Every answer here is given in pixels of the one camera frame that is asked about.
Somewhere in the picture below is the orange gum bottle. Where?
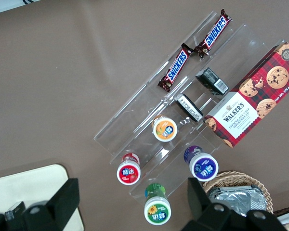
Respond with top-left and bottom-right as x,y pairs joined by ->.
152,115 -> 178,142

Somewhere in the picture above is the green gum bottle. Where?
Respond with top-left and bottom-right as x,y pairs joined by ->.
144,182 -> 171,226

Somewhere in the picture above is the aluminium foil container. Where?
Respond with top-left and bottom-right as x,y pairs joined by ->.
208,184 -> 268,215

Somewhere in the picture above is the light oval wicker basket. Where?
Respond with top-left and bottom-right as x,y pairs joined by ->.
202,170 -> 274,217

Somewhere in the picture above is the beige plastic tray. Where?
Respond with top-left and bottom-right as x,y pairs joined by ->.
0,164 -> 84,231

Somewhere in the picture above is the small black box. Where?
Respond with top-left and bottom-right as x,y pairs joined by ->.
174,93 -> 204,123
4,201 -> 26,222
195,67 -> 229,96

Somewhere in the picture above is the clear acrylic stepped stand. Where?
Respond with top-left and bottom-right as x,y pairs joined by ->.
93,11 -> 286,203

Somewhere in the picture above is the purple gum bottle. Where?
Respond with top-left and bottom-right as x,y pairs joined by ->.
184,145 -> 219,182

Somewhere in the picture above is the red gum bottle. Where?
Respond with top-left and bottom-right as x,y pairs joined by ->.
116,153 -> 142,185

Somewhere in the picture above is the red Walkers shortbread box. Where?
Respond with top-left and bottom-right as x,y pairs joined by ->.
203,42 -> 289,149

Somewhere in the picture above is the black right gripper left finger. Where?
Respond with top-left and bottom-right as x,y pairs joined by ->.
23,177 -> 80,231

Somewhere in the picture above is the Snickers bar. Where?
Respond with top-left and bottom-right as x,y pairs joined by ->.
158,43 -> 193,93
194,9 -> 233,58

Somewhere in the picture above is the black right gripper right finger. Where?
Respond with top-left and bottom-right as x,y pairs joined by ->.
180,177 -> 234,231

